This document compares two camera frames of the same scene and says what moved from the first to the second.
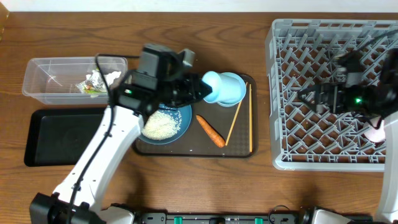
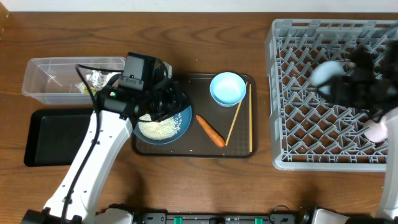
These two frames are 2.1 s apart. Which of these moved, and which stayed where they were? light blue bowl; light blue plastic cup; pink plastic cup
Moved: light blue plastic cup
Stayed: pink plastic cup; light blue bowl
